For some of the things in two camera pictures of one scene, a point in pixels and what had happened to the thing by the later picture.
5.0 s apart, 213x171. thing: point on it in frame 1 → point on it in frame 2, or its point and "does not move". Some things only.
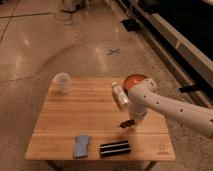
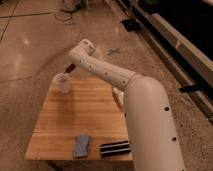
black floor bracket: [188, 89] does not move
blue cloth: [81, 147] does not move
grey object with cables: [69, 5] does not move
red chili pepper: [127, 123] → [70, 68]
